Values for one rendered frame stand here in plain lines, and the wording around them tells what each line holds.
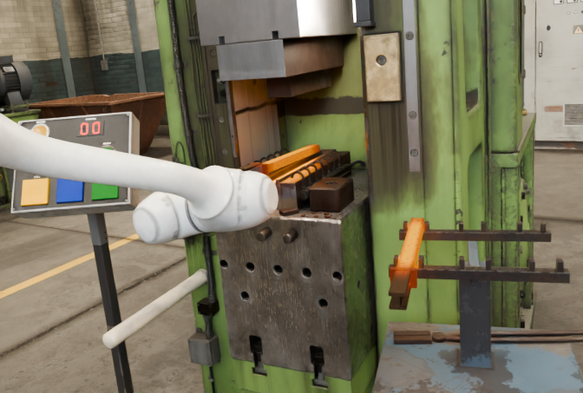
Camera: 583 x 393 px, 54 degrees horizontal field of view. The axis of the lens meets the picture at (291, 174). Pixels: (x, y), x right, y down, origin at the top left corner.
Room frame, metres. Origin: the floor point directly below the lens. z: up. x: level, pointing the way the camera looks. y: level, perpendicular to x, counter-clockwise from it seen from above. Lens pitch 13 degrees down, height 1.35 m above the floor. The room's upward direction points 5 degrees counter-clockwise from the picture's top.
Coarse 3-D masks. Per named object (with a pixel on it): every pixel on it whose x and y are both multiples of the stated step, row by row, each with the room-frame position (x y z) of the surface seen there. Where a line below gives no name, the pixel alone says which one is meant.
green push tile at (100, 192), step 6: (96, 186) 1.56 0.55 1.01; (102, 186) 1.55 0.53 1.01; (108, 186) 1.55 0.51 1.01; (114, 186) 1.55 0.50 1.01; (96, 192) 1.55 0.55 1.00; (102, 192) 1.55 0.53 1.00; (108, 192) 1.54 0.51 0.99; (114, 192) 1.54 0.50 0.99; (96, 198) 1.54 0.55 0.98; (102, 198) 1.54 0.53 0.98; (108, 198) 1.54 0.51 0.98; (114, 198) 1.54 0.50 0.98
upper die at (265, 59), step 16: (224, 48) 1.55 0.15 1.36; (240, 48) 1.52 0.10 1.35; (256, 48) 1.50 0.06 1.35; (272, 48) 1.48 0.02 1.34; (288, 48) 1.49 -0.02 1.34; (304, 48) 1.58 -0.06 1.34; (320, 48) 1.68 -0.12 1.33; (336, 48) 1.79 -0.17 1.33; (224, 64) 1.55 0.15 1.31; (240, 64) 1.52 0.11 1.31; (256, 64) 1.50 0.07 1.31; (272, 64) 1.48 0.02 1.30; (288, 64) 1.48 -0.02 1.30; (304, 64) 1.57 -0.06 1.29; (320, 64) 1.67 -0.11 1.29; (336, 64) 1.78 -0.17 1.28; (224, 80) 1.55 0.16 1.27
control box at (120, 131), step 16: (128, 112) 1.67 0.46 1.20; (32, 128) 1.66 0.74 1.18; (48, 128) 1.66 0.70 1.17; (64, 128) 1.66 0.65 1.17; (80, 128) 1.65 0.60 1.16; (96, 128) 1.65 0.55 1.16; (112, 128) 1.65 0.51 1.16; (128, 128) 1.64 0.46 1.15; (96, 144) 1.63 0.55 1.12; (112, 144) 1.62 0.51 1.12; (128, 144) 1.62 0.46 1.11; (16, 176) 1.60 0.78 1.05; (32, 176) 1.59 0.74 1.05; (48, 176) 1.59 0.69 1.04; (16, 192) 1.57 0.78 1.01; (128, 192) 1.55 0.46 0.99; (16, 208) 1.55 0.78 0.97; (32, 208) 1.54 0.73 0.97; (48, 208) 1.54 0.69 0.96; (64, 208) 1.54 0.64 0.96; (80, 208) 1.55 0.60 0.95; (96, 208) 1.56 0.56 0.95; (112, 208) 1.57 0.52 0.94; (128, 208) 1.58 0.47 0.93
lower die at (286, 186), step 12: (336, 156) 1.77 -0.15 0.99; (348, 156) 1.82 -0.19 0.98; (312, 168) 1.62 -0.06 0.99; (324, 168) 1.65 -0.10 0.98; (276, 180) 1.49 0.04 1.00; (288, 180) 1.50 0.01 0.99; (300, 180) 1.50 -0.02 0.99; (312, 180) 1.56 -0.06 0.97; (288, 192) 1.48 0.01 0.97; (288, 204) 1.48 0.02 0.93; (300, 204) 1.48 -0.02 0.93
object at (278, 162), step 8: (296, 152) 1.64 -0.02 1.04; (304, 152) 1.67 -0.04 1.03; (312, 152) 1.72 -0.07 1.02; (272, 160) 1.52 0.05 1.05; (280, 160) 1.53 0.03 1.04; (288, 160) 1.57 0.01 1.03; (296, 160) 1.62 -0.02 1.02; (240, 168) 1.38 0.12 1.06; (248, 168) 1.38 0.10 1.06; (264, 168) 1.44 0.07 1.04; (272, 168) 1.49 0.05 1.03
